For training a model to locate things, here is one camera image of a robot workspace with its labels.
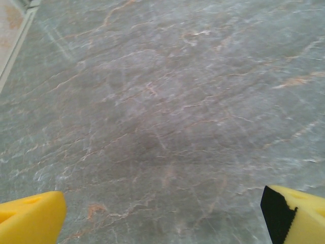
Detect aluminium table edge rail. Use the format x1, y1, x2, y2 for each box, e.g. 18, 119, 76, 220
0, 0, 42, 88

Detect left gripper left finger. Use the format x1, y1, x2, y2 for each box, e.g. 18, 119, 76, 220
0, 191, 68, 244

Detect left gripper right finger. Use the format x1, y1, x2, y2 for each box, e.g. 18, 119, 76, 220
260, 185, 325, 244

